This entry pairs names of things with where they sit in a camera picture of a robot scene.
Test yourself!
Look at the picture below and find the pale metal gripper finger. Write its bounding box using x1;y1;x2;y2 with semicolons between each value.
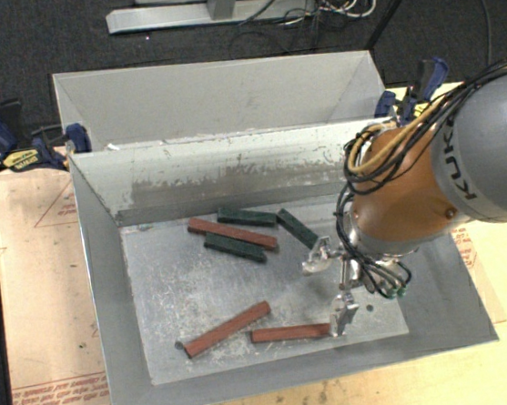
327;291;364;339
297;235;337;278

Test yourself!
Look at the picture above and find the dark green flat block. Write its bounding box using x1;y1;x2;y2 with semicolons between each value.
201;224;269;271
215;200;280;235
275;203;321;255

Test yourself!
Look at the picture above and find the red-brown flat block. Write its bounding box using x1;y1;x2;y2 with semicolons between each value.
186;208;280;262
178;299;278;360
249;319;335;349

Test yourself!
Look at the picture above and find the grey metal bin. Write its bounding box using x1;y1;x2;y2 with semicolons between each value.
52;23;505;405

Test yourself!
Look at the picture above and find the brown cardboard board, red print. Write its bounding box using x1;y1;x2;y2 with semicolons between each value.
0;93;507;405

